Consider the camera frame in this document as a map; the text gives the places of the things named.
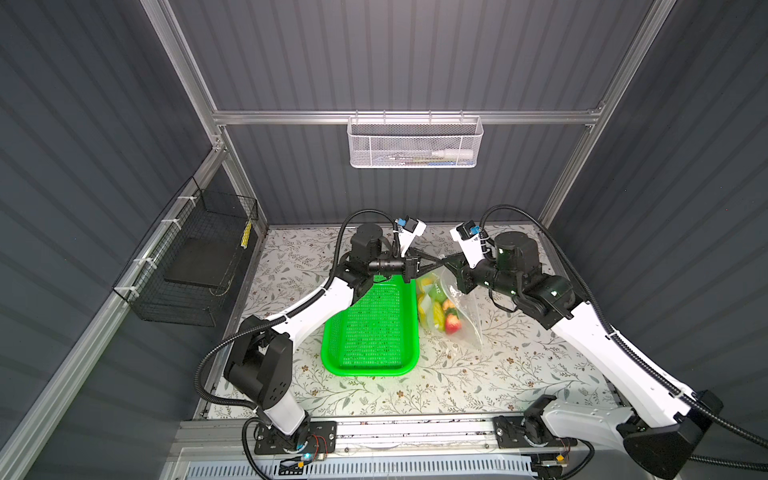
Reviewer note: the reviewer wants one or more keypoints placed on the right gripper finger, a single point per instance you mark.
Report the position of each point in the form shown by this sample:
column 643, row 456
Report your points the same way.
column 453, row 286
column 454, row 261

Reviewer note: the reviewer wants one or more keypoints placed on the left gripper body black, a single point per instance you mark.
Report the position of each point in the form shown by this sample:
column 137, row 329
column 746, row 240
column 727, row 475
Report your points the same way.
column 386, row 264

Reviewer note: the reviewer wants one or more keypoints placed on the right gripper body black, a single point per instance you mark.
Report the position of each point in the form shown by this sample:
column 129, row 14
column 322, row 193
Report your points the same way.
column 484, row 275

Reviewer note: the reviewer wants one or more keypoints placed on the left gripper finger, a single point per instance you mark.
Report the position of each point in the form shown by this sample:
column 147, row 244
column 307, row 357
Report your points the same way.
column 431, row 271
column 431, row 258

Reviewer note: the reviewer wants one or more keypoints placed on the green apple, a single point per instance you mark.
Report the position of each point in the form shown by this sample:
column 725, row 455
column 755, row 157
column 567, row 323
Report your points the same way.
column 437, row 294

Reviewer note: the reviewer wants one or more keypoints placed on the clear zip top bag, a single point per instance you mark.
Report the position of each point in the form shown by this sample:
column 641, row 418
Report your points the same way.
column 470, row 336

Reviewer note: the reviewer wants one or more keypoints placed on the yellow corn piece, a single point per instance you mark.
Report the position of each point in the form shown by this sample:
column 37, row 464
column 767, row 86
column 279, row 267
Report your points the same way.
column 424, row 307

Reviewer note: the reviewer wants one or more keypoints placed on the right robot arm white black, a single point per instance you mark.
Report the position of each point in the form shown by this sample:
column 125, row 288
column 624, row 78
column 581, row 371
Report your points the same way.
column 655, row 427

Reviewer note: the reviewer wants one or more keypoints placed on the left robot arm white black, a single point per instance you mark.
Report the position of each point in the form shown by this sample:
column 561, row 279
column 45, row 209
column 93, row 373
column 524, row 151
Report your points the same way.
column 259, row 364

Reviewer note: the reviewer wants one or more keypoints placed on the green plastic basket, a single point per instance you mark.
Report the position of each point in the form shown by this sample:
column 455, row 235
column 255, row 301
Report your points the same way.
column 376, row 337

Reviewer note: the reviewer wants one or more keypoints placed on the white tube in basket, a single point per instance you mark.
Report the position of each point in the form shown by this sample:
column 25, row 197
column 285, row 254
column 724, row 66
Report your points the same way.
column 454, row 155

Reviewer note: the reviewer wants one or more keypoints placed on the yellow tag on basket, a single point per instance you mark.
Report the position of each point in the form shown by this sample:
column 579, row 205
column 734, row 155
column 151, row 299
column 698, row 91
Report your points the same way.
column 244, row 242

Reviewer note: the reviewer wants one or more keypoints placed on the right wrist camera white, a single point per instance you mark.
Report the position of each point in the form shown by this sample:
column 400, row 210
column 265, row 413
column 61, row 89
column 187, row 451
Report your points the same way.
column 474, row 242

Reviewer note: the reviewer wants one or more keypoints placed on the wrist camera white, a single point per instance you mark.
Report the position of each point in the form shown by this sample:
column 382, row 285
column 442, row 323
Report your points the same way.
column 407, row 230
column 474, row 242

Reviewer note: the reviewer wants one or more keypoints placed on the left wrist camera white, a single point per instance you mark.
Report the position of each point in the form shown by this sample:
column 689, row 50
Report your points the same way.
column 407, row 230

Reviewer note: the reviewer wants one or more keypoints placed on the white wire wall basket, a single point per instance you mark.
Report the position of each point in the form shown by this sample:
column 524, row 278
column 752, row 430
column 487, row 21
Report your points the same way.
column 380, row 142

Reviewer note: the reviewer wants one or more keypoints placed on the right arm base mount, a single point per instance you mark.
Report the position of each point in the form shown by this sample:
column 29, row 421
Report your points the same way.
column 519, row 431

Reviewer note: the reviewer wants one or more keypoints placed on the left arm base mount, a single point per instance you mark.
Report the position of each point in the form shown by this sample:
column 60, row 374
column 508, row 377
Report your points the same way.
column 311, row 436

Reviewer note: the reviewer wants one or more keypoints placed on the black wire wall basket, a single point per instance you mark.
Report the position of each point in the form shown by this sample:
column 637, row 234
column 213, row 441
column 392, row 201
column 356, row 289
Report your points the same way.
column 192, row 272

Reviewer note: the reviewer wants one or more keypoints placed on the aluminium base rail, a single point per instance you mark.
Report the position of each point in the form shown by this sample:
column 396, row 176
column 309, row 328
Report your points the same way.
column 408, row 434

